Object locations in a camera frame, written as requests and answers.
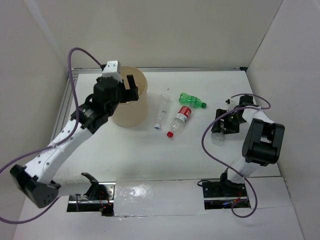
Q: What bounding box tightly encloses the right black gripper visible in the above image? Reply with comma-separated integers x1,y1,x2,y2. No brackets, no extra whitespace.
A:
211,108,248,135

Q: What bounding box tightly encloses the black label clear bottle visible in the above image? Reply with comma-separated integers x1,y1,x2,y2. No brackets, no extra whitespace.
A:
211,122,225,146

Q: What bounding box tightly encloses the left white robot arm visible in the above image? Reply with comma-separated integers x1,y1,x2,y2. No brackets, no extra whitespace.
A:
9,75,139,209

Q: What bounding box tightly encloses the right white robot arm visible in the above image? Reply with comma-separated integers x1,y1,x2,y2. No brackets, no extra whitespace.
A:
211,93,285,196

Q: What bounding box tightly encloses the beige round bin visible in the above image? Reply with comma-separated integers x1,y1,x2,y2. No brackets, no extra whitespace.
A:
111,65,148,128

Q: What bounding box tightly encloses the red label bottle red cap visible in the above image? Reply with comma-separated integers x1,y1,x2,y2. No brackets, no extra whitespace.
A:
166,106,192,139

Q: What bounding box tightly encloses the green plastic bottle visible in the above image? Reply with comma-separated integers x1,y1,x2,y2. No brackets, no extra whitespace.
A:
178,92,207,109

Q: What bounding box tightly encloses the slim clear bottle blue cap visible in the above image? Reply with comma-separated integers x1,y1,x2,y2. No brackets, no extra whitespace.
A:
154,94,171,130

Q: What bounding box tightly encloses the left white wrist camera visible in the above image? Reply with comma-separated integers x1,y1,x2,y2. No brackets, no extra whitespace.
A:
102,60,122,81

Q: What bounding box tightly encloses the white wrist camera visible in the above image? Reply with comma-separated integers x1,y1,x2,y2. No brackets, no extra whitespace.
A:
225,99,238,112
102,60,122,81

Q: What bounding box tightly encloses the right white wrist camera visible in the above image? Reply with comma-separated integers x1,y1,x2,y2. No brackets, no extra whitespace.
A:
225,99,238,112

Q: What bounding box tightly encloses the aluminium frame rail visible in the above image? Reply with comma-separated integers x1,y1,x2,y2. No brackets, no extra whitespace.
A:
48,66,248,151

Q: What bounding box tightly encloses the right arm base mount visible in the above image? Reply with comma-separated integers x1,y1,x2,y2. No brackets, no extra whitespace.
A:
197,173,251,210

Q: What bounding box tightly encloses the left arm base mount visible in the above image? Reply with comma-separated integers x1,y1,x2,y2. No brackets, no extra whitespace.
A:
66,172,116,217

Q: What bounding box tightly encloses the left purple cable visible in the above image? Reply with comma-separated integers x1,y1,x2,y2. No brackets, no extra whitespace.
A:
0,47,107,224

